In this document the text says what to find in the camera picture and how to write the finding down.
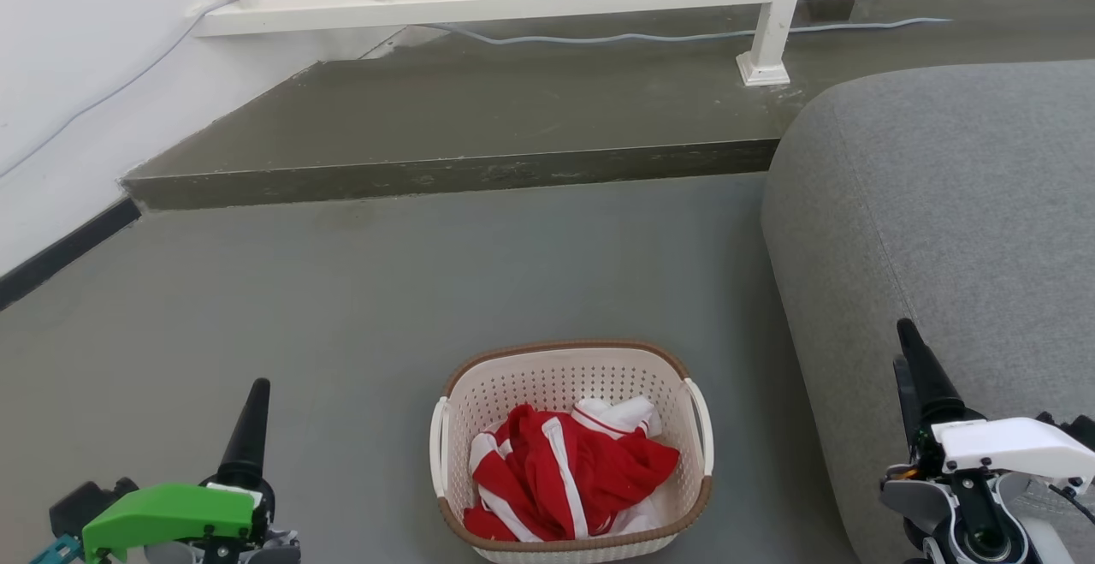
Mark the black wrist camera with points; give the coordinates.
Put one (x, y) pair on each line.
(1074, 429)
(85, 504)

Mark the grey fabric sofa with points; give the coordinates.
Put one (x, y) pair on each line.
(941, 204)

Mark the green-covered left gripper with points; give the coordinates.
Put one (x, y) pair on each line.
(171, 513)

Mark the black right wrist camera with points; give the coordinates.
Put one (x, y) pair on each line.
(1074, 429)

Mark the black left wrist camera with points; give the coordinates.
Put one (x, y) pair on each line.
(85, 504)

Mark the white-covered right gripper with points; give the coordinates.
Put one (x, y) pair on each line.
(1001, 448)

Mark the red and white garment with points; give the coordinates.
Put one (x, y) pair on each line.
(599, 470)

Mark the black wall baseboard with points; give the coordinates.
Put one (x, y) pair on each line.
(68, 247)

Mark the raised grey concrete step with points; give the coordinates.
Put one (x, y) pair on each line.
(479, 119)

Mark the white brown-rimmed laundry basket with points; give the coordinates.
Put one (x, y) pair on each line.
(547, 380)

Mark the white metal railing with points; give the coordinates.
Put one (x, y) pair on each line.
(513, 1)

